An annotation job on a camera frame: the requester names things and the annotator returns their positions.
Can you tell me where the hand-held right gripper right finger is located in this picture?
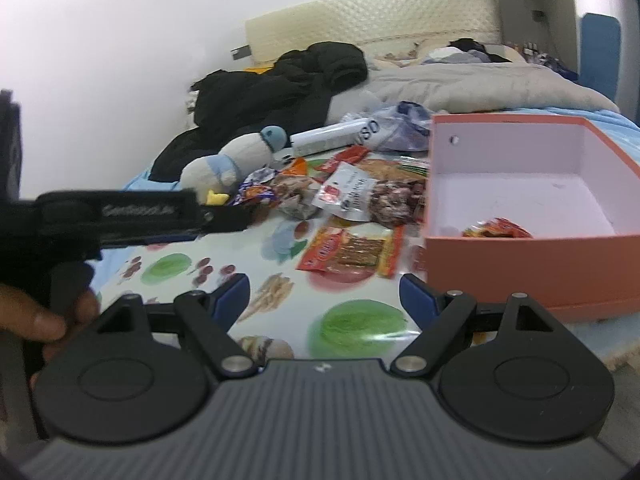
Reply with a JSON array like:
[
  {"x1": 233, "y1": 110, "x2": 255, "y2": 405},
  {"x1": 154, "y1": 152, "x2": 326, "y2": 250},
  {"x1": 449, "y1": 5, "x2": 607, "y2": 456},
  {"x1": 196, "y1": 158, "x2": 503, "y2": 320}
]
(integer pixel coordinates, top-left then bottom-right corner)
[{"x1": 399, "y1": 273, "x2": 556, "y2": 377}]

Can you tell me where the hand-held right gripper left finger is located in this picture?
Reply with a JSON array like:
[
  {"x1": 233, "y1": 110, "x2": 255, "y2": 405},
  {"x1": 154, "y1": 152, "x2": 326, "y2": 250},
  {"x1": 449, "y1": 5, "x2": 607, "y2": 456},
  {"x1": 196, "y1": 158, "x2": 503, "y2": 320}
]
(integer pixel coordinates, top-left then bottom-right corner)
[{"x1": 96, "y1": 273, "x2": 259, "y2": 379}]

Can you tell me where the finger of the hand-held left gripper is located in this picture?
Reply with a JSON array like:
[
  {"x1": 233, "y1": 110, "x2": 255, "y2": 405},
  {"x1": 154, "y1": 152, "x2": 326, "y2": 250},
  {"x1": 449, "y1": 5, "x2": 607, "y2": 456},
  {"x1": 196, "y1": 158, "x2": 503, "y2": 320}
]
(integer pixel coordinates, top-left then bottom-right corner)
[{"x1": 200, "y1": 205, "x2": 252, "y2": 234}]

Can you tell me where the red orange snack packet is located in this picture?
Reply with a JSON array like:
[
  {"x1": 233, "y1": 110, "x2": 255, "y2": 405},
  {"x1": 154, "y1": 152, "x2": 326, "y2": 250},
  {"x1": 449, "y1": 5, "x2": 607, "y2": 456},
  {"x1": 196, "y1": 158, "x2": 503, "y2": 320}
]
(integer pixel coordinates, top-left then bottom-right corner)
[{"x1": 462, "y1": 217, "x2": 534, "y2": 239}]

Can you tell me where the person's left hand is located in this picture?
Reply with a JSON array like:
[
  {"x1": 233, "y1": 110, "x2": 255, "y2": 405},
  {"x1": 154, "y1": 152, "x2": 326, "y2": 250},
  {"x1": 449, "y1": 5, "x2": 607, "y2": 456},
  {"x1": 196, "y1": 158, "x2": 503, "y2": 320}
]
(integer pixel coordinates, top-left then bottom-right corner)
[{"x1": 0, "y1": 282, "x2": 103, "y2": 392}]

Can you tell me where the small colourful candy packet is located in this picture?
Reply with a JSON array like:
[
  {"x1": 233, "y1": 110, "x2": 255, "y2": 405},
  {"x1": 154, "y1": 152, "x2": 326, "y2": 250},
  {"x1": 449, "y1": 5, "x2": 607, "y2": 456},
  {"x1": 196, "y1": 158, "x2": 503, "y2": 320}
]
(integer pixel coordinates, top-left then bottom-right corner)
[{"x1": 230, "y1": 167, "x2": 279, "y2": 209}]

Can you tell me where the fruit print table cloth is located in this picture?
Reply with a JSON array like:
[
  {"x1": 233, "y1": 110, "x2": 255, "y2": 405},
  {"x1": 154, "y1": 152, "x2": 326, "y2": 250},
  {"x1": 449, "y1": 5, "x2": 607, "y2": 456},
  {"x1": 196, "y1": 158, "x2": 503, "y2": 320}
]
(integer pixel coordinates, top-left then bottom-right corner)
[{"x1": 94, "y1": 150, "x2": 501, "y2": 361}]

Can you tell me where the penguin plush toy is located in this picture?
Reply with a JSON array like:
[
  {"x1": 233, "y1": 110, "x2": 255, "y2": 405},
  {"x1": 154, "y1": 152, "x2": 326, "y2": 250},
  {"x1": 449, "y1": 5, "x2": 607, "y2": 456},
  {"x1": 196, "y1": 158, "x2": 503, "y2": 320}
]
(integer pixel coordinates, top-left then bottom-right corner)
[{"x1": 180, "y1": 126, "x2": 290, "y2": 207}]

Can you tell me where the clear crumpled snack packet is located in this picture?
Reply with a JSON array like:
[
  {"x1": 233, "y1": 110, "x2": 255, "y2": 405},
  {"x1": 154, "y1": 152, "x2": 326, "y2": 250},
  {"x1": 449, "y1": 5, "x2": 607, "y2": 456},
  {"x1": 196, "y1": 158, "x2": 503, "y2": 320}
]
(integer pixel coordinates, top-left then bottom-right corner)
[{"x1": 272, "y1": 175, "x2": 324, "y2": 220}]

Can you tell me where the red packet with brown strips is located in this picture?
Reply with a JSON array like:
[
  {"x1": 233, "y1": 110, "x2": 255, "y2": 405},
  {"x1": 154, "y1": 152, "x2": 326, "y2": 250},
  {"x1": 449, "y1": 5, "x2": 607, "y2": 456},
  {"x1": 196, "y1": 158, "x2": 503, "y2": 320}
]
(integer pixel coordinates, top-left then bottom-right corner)
[{"x1": 297, "y1": 225, "x2": 405, "y2": 279}]

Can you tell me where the small orange snack packet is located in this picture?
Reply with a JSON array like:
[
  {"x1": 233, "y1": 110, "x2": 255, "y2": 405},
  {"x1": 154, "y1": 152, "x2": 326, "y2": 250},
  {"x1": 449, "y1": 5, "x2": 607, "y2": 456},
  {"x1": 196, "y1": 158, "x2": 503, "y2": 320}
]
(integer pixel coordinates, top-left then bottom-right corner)
[{"x1": 277, "y1": 157, "x2": 309, "y2": 177}]

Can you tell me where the green edged snack packet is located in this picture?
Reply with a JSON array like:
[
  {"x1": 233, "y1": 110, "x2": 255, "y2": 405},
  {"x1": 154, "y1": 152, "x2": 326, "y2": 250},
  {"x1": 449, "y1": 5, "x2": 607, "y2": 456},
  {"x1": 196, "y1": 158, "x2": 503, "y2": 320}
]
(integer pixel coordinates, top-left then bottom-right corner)
[{"x1": 400, "y1": 156, "x2": 431, "y2": 177}]

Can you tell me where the clear packet orange snack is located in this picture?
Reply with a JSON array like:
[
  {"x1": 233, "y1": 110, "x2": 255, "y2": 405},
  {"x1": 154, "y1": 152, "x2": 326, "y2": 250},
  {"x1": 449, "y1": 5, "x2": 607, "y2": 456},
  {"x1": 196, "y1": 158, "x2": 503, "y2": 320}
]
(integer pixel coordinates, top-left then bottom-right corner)
[{"x1": 357, "y1": 157, "x2": 426, "y2": 184}]

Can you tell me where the white tube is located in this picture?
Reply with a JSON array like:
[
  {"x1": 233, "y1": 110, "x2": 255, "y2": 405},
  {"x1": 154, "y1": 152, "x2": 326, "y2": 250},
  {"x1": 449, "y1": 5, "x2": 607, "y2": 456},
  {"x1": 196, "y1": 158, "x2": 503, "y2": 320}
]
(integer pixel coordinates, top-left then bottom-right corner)
[{"x1": 290, "y1": 119, "x2": 384, "y2": 157}]

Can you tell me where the black jacket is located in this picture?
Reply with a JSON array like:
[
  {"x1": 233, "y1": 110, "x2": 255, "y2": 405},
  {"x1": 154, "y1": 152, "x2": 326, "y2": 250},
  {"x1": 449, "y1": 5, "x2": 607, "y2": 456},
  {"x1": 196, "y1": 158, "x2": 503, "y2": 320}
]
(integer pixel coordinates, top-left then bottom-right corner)
[{"x1": 150, "y1": 41, "x2": 370, "y2": 182}]

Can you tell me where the crumpled red snack packet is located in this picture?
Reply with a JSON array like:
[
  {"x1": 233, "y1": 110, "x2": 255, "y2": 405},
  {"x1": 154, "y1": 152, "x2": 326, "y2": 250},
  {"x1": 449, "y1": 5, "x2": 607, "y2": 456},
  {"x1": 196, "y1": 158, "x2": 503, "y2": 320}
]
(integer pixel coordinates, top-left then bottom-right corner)
[{"x1": 320, "y1": 145, "x2": 374, "y2": 174}]

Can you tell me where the blue clear plastic bag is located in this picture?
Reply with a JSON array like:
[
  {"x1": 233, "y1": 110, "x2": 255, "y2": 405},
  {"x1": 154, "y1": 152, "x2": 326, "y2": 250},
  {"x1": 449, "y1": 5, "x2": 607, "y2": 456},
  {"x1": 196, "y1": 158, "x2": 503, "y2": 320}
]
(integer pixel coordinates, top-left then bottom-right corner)
[{"x1": 342, "y1": 101, "x2": 432, "y2": 153}]

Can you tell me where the grey blanket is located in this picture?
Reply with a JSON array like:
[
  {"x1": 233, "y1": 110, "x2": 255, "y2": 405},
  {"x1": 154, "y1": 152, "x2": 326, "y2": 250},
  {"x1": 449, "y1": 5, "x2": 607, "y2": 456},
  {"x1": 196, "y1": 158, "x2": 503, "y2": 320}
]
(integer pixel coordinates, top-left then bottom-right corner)
[{"x1": 325, "y1": 57, "x2": 621, "y2": 127}]

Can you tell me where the pile of clothes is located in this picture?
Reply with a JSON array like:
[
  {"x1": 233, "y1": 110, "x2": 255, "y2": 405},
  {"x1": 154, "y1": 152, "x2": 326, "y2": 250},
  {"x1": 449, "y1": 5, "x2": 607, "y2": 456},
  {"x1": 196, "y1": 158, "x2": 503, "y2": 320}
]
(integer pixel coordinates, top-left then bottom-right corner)
[{"x1": 424, "y1": 37, "x2": 527, "y2": 66}]

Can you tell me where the cream padded headboard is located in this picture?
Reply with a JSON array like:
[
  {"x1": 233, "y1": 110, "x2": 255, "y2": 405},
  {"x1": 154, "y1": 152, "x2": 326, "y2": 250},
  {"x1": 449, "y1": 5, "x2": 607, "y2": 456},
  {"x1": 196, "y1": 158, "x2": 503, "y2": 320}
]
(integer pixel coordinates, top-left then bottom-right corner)
[{"x1": 245, "y1": 0, "x2": 503, "y2": 67}]

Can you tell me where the blue panel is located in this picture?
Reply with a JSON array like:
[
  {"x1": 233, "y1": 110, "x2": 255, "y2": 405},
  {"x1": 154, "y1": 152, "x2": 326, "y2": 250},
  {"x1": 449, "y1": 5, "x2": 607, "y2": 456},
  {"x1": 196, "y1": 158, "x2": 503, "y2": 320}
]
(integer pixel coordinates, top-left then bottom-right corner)
[{"x1": 580, "y1": 12, "x2": 622, "y2": 102}]

